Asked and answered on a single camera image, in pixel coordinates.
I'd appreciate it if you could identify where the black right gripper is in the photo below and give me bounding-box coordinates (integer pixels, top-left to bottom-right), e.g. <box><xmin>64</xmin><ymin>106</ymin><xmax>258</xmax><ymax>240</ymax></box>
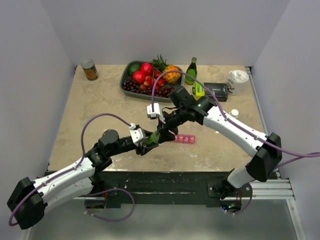
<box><xmin>157</xmin><ymin>106</ymin><xmax>188</xmax><ymax>143</ymax></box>

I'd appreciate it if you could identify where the green pill bottle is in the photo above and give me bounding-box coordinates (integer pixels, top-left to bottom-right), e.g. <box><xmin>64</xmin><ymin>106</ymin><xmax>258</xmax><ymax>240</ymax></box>
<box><xmin>145</xmin><ymin>131</ymin><xmax>160</xmax><ymax>145</ymax></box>

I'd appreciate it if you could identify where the pink weekly pill organizer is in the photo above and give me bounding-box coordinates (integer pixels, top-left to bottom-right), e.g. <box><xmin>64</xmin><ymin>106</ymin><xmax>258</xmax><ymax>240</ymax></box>
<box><xmin>174</xmin><ymin>134</ymin><xmax>196</xmax><ymax>144</ymax></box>

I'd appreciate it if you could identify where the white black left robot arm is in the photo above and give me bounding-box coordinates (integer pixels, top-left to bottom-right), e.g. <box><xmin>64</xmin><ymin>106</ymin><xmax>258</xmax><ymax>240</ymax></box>
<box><xmin>7</xmin><ymin>128</ymin><xmax>175</xmax><ymax>230</ymax></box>

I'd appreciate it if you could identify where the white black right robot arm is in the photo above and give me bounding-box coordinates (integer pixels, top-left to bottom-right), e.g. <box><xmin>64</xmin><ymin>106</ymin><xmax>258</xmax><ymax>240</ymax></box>
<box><xmin>150</xmin><ymin>86</ymin><xmax>282</xmax><ymax>199</ymax></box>

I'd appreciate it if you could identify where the dark red grape bunch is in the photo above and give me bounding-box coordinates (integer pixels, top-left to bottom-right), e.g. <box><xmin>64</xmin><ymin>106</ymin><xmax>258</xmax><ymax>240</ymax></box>
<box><xmin>121</xmin><ymin>78</ymin><xmax>175</xmax><ymax>98</ymax></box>

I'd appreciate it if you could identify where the red pomegranate lower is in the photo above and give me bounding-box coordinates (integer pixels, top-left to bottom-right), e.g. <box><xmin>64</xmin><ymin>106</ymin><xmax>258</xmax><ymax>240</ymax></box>
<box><xmin>132</xmin><ymin>70</ymin><xmax>146</xmax><ymax>85</ymax></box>

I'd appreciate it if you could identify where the red pomegranate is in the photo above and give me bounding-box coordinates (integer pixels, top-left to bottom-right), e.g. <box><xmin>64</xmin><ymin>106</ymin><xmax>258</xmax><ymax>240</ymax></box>
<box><xmin>140</xmin><ymin>62</ymin><xmax>154</xmax><ymax>76</ymax></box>
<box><xmin>132</xmin><ymin>70</ymin><xmax>146</xmax><ymax>85</ymax></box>

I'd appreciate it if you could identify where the green glass bottle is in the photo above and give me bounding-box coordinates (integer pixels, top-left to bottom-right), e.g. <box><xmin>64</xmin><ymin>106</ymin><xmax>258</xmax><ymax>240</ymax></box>
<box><xmin>185</xmin><ymin>57</ymin><xmax>198</xmax><ymax>85</ymax></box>

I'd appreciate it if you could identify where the black green razor box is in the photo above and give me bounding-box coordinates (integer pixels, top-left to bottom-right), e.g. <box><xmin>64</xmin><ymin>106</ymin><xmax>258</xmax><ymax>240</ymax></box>
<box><xmin>192</xmin><ymin>82</ymin><xmax>229</xmax><ymax>102</ymax></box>

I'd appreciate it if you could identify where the red pomegranate upper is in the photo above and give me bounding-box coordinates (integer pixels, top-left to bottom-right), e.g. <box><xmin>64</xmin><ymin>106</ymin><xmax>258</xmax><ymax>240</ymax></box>
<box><xmin>140</xmin><ymin>62</ymin><xmax>154</xmax><ymax>76</ymax></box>

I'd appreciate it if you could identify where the white cap pill bottle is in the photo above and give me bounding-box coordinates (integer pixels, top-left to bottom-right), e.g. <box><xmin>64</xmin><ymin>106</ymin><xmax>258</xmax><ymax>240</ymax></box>
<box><xmin>229</xmin><ymin>109</ymin><xmax>239</xmax><ymax>119</ymax></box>

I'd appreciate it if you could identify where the green lime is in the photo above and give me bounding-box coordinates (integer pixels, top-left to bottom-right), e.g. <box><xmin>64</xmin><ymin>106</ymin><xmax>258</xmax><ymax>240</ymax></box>
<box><xmin>128</xmin><ymin>64</ymin><xmax>141</xmax><ymax>76</ymax></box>

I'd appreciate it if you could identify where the tin food can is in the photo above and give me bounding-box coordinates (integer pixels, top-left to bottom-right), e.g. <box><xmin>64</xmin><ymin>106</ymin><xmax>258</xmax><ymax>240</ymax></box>
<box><xmin>81</xmin><ymin>59</ymin><xmax>99</xmax><ymax>81</ymax></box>

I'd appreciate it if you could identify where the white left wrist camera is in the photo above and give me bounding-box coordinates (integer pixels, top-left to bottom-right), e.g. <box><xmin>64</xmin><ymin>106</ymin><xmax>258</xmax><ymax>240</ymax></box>
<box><xmin>129</xmin><ymin>123</ymin><xmax>147</xmax><ymax>146</ymax></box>

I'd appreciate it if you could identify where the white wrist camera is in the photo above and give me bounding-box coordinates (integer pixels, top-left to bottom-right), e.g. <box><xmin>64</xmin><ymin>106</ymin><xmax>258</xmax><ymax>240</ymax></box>
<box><xmin>146</xmin><ymin>103</ymin><xmax>161</xmax><ymax>119</ymax></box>
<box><xmin>129</xmin><ymin>123</ymin><xmax>147</xmax><ymax>146</ymax></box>

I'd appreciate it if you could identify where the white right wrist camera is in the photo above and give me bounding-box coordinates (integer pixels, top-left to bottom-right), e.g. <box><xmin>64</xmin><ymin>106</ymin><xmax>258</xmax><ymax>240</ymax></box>
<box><xmin>146</xmin><ymin>103</ymin><xmax>161</xmax><ymax>119</ymax></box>

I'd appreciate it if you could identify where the black mounting base plate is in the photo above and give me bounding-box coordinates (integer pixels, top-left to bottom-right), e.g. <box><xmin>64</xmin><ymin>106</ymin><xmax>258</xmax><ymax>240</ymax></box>
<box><xmin>42</xmin><ymin>171</ymin><xmax>279</xmax><ymax>209</ymax></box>

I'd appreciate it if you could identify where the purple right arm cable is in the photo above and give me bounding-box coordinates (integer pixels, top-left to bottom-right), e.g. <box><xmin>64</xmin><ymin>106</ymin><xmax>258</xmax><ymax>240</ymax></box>
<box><xmin>151</xmin><ymin>70</ymin><xmax>320</xmax><ymax>216</ymax></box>

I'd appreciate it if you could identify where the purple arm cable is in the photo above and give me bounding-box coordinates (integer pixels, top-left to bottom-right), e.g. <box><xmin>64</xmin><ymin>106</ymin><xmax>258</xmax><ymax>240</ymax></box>
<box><xmin>151</xmin><ymin>70</ymin><xmax>320</xmax><ymax>216</ymax></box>
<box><xmin>8</xmin><ymin>112</ymin><xmax>137</xmax><ymax>227</ymax></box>

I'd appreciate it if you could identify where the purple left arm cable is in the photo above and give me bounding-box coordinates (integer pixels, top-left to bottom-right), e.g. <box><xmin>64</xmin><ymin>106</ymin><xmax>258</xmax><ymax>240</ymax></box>
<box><xmin>8</xmin><ymin>112</ymin><xmax>137</xmax><ymax>227</ymax></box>

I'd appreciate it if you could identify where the aluminium frame rail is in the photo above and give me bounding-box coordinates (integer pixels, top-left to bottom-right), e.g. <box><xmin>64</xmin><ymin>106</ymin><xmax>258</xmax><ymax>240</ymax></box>
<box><xmin>219</xmin><ymin>178</ymin><xmax>296</xmax><ymax>201</ymax></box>

